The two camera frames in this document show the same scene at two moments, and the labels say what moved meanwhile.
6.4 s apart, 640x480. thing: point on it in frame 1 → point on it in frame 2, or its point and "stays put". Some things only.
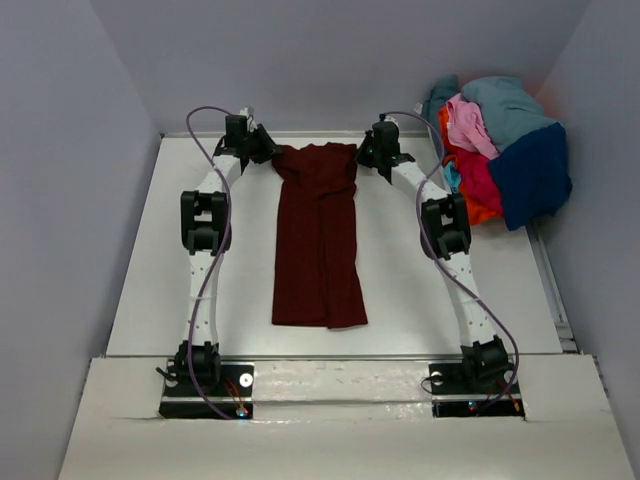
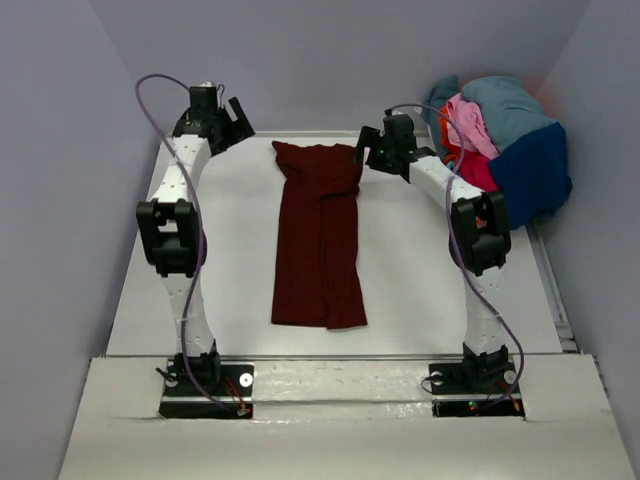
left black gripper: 267,142 → 239,130
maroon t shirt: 318,274 stays put
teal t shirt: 443,89 stays put
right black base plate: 451,397 stays put
